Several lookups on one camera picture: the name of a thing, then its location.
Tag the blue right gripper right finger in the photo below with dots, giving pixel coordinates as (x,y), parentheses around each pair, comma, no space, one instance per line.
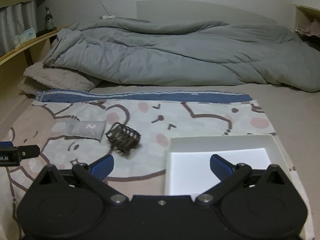
(221,167)

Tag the grey quilted duvet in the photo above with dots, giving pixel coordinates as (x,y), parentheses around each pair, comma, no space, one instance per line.
(203,53)

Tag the green glass bottle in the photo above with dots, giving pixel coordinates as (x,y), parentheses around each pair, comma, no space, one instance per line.
(49,20)

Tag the tissue pack on shelf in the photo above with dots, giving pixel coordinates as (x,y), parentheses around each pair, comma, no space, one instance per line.
(24,37)

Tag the right side wooden shelf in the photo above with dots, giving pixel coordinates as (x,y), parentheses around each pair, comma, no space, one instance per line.
(305,15)

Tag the white shallow cardboard box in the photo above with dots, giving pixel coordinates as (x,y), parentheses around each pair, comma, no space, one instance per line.
(196,164)

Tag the pink clothes on shelf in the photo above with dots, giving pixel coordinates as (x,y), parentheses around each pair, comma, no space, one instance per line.
(310,29)

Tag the grey toilet seat cushion pack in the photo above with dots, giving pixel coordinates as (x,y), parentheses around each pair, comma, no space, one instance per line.
(85,129)

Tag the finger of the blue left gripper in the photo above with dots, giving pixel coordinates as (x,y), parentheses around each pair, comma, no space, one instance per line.
(6,144)

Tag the beige fluffy pillow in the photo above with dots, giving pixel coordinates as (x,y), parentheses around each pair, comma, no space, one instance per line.
(39,77)

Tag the yellow wooden bedside shelf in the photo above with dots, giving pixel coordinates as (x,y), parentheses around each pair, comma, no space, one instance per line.
(14,63)

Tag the grey curtain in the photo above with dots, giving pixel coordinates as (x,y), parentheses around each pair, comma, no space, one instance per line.
(15,20)

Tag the cartoon bear print cloth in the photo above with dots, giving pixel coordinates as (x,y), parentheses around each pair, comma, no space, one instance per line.
(159,142)

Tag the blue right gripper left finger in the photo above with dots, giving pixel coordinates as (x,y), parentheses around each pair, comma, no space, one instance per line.
(102,166)

